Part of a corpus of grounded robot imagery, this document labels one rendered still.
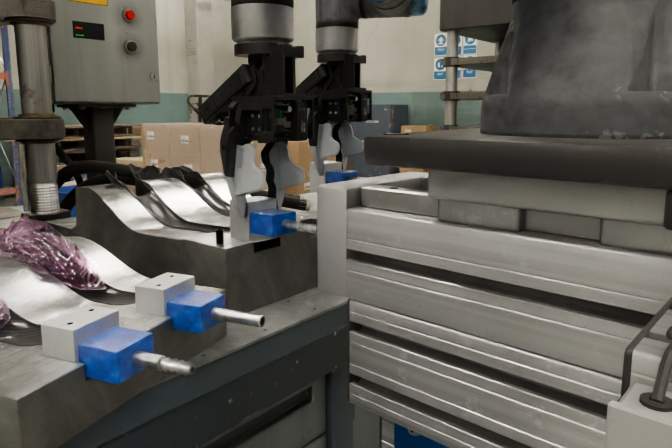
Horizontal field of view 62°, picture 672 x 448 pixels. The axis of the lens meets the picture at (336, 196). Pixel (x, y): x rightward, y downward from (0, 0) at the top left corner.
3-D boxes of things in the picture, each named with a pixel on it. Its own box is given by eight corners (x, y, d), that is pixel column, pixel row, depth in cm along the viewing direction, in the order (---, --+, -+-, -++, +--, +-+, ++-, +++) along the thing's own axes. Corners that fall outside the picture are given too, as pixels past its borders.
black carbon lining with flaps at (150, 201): (302, 230, 86) (301, 169, 84) (219, 251, 74) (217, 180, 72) (171, 206, 108) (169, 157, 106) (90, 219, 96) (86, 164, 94)
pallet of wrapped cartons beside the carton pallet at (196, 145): (288, 221, 527) (287, 122, 513) (227, 237, 462) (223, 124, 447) (199, 209, 595) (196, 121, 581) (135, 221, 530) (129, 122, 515)
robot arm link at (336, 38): (306, 29, 97) (336, 34, 103) (306, 56, 97) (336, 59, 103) (339, 24, 92) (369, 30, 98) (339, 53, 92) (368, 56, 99)
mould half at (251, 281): (357, 272, 88) (357, 187, 86) (227, 320, 68) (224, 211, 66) (172, 229, 119) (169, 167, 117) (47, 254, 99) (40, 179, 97)
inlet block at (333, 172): (383, 195, 98) (384, 165, 97) (366, 199, 94) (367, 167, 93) (327, 188, 106) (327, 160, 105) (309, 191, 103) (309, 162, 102)
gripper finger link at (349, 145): (361, 174, 101) (354, 125, 98) (336, 172, 105) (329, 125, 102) (371, 169, 103) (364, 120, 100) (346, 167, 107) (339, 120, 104)
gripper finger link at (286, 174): (301, 215, 71) (288, 146, 68) (269, 210, 75) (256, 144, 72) (317, 206, 74) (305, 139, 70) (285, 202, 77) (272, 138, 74)
